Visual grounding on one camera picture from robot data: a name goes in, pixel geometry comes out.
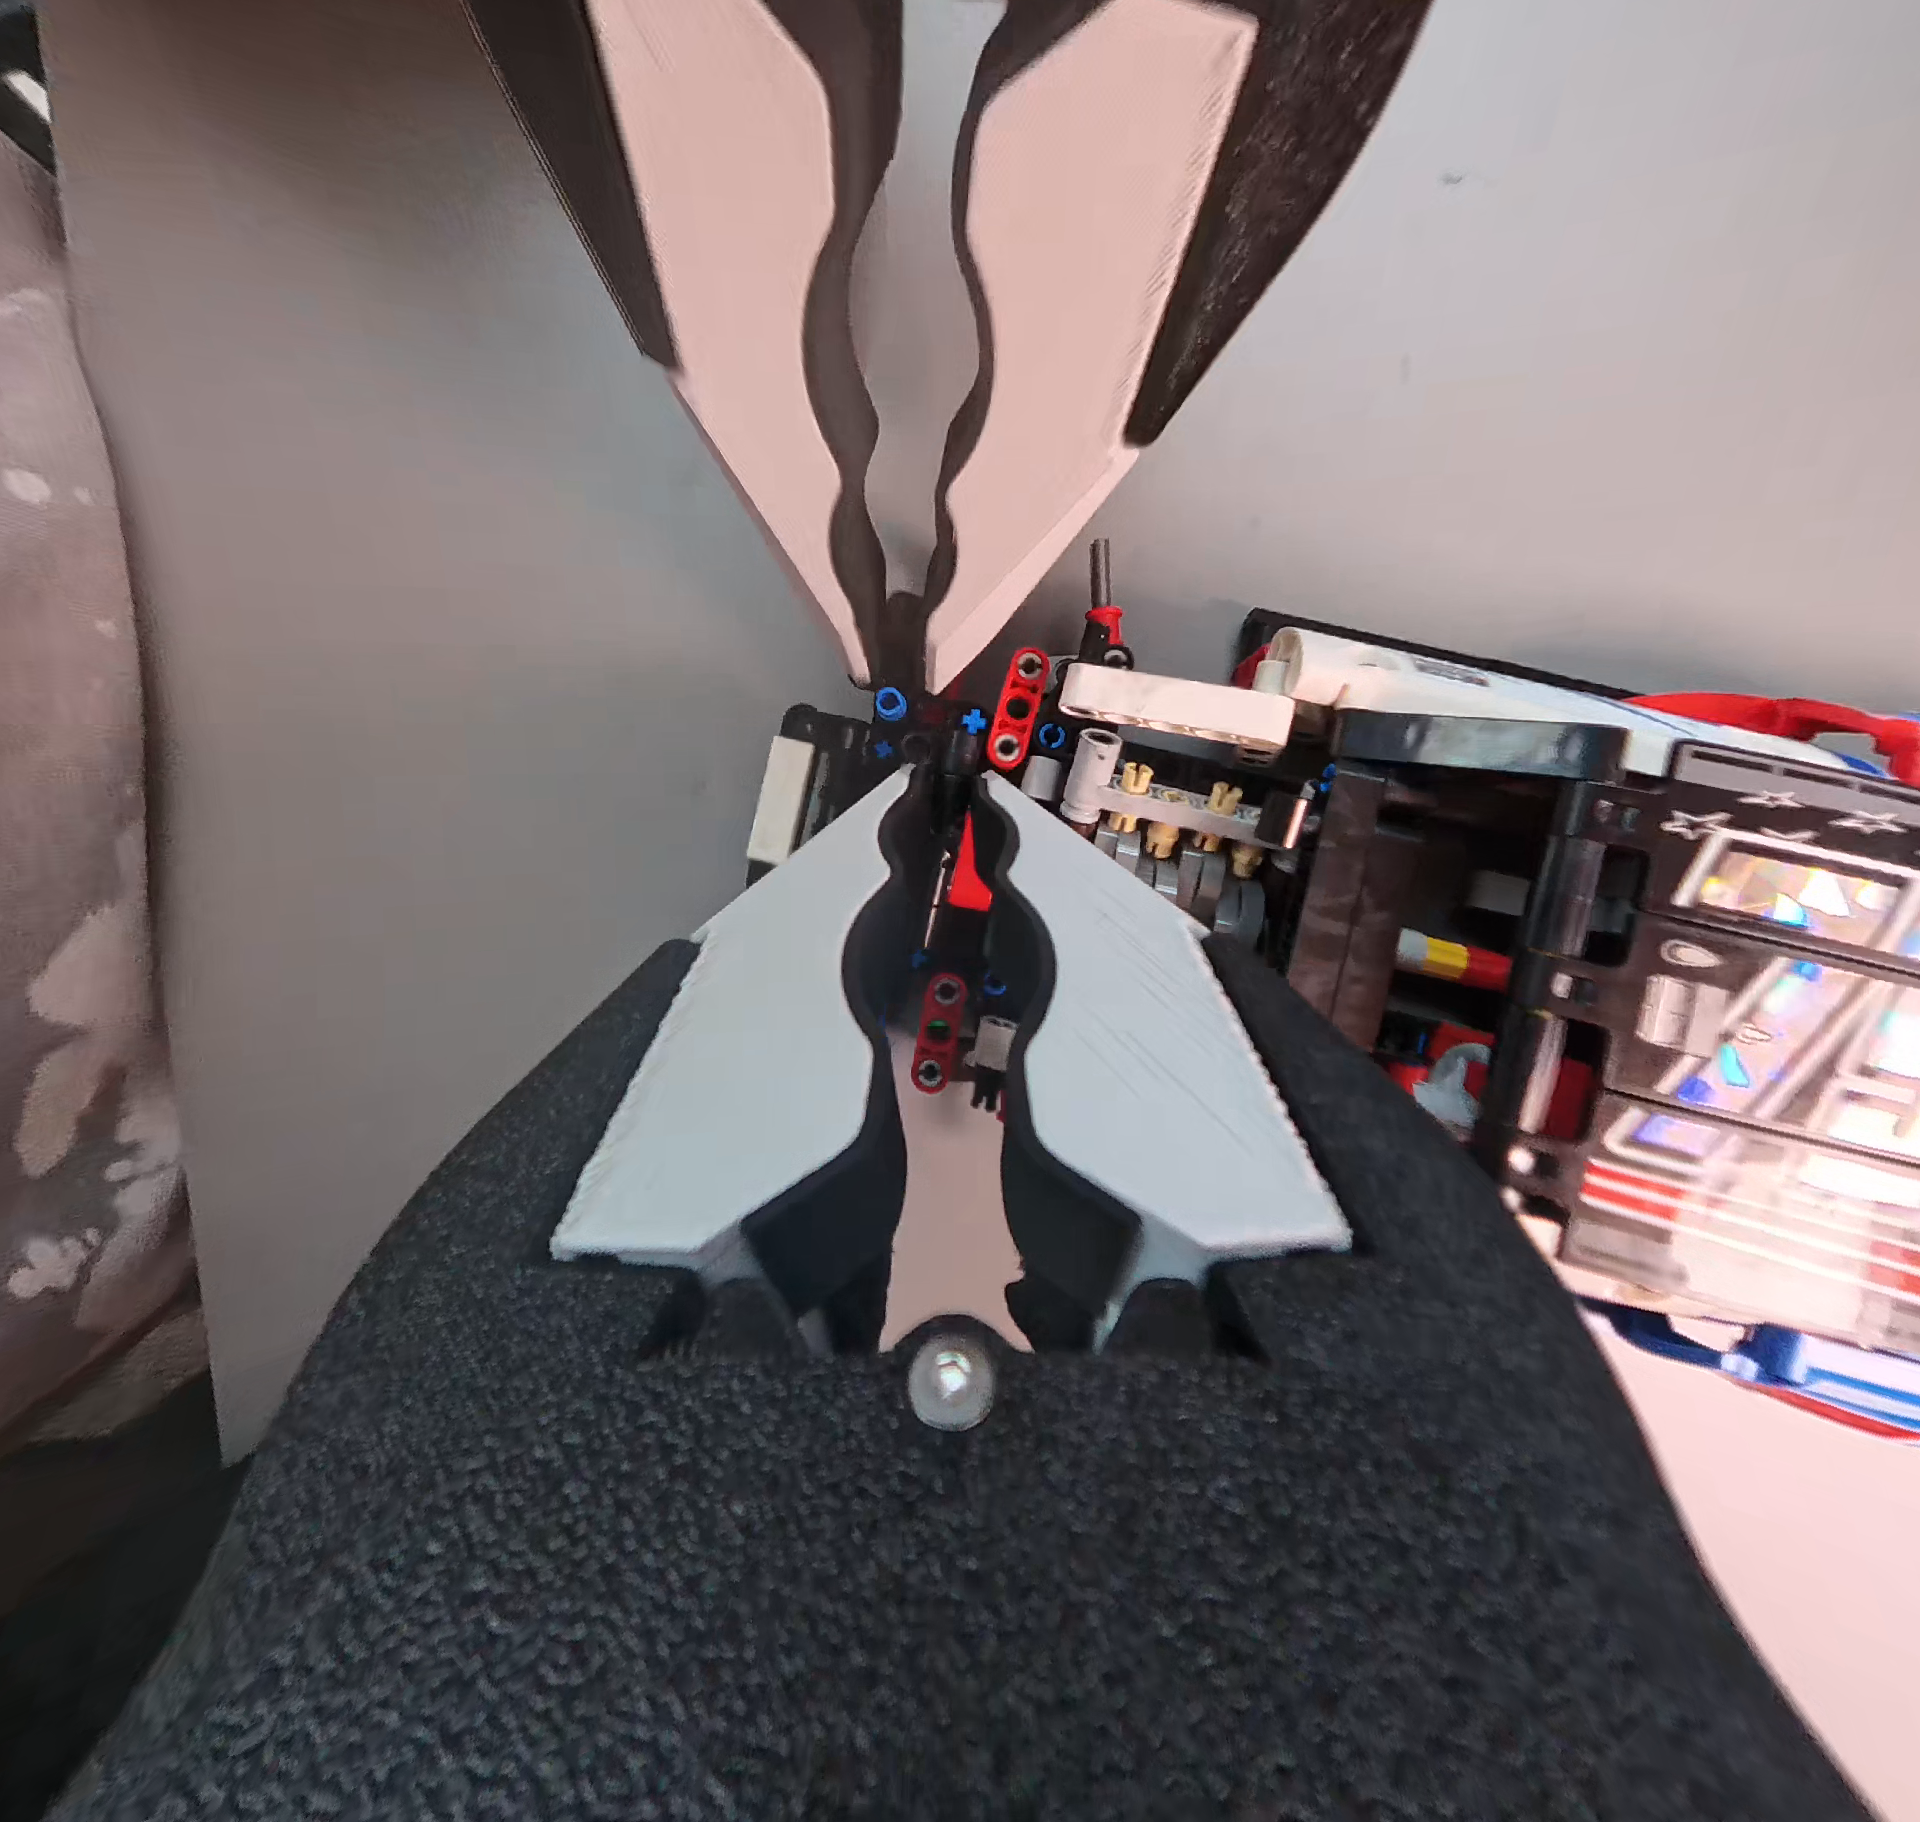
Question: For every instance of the toy brick race car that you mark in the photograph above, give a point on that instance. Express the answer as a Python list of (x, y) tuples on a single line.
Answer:
[(1650, 878)]

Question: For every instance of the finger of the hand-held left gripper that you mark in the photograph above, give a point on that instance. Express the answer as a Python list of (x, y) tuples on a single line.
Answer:
[(721, 203), (1096, 278)]

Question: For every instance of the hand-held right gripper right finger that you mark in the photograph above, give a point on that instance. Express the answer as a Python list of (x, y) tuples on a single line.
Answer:
[(1185, 1087)]

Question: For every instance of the person's pale patterned sweatshirt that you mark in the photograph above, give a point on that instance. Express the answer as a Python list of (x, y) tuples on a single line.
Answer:
[(76, 802)]

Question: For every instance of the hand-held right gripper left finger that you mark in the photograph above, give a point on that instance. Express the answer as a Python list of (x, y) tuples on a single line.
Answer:
[(721, 1072)]

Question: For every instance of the grey desk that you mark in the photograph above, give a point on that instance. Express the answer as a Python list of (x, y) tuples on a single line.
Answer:
[(375, 653)]

